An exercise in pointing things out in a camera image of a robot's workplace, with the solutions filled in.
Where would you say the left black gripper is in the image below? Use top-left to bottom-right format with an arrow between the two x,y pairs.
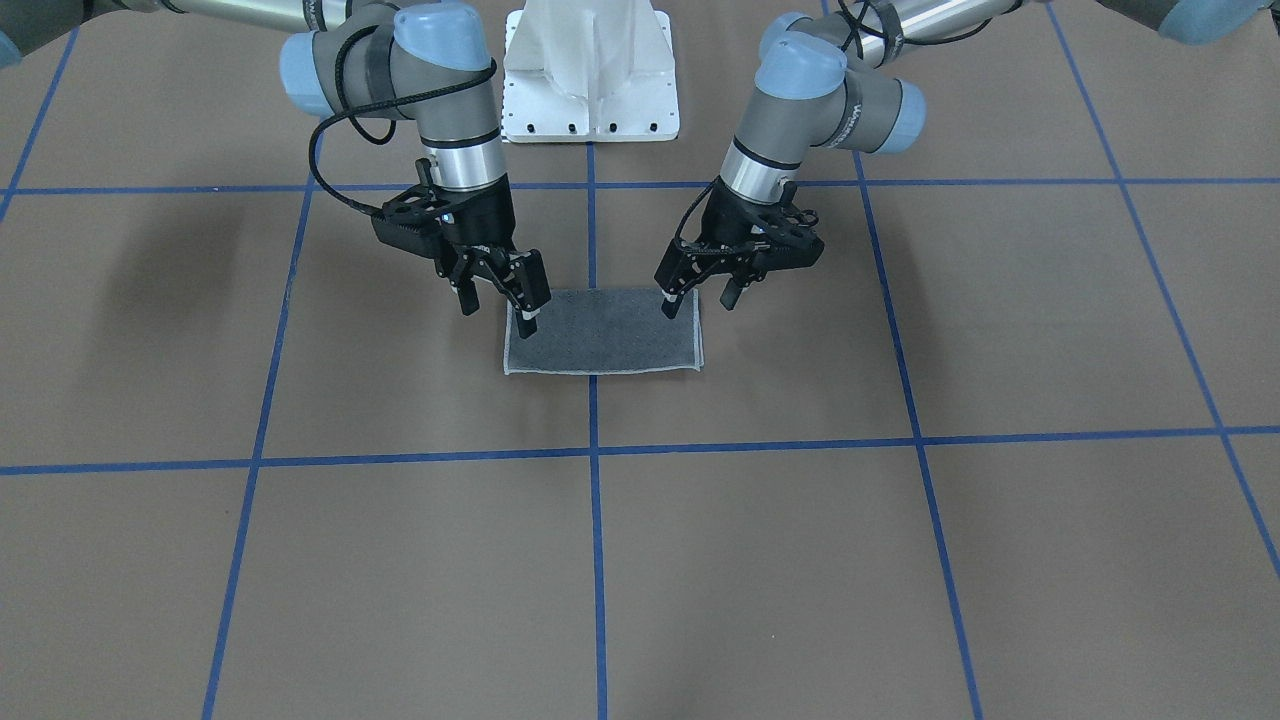
655,179 -> 797,319

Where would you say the pink square towel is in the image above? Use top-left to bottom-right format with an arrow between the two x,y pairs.
503,287 -> 705,375

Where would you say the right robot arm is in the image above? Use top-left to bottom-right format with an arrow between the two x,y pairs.
79,1 -> 550,338

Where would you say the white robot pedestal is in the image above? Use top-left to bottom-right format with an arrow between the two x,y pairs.
502,1 -> 681,143

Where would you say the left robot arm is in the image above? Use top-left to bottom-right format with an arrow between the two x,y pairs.
655,1 -> 1018,318

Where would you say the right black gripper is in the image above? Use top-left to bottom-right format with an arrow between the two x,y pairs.
435,176 -> 552,340

